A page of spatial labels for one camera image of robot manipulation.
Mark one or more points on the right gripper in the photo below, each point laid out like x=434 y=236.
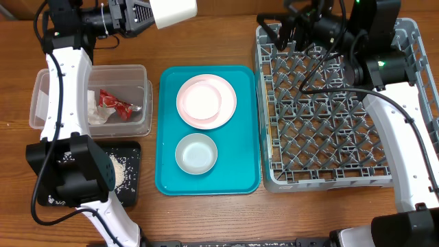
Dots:
x=300 y=18

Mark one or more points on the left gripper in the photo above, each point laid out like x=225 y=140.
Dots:
x=136 y=27

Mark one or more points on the cream cup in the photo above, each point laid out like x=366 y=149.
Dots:
x=169 y=12

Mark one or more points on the red snack wrapper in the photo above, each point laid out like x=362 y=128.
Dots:
x=123 y=109

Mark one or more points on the pink bowl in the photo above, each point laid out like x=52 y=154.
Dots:
x=201 y=101

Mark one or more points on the white napkin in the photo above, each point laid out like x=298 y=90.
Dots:
x=96 y=114

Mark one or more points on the rice and food scraps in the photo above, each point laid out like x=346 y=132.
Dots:
x=126 y=165

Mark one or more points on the grey bowl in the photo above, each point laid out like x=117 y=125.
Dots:
x=196 y=154

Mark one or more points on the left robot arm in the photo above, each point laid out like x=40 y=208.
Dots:
x=68 y=164

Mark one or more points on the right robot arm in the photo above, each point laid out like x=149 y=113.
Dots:
x=385 y=83

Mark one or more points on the clear plastic bin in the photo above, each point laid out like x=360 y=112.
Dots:
x=128 y=83

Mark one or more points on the pink plate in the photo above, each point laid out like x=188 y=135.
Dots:
x=227 y=109

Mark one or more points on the grey dish rack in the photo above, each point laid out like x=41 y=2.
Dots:
x=311 y=142

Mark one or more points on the black plastic tray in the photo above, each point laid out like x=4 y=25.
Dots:
x=64 y=155

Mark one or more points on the teal plastic tray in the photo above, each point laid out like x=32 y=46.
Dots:
x=238 y=166

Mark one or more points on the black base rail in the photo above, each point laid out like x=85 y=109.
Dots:
x=298 y=242

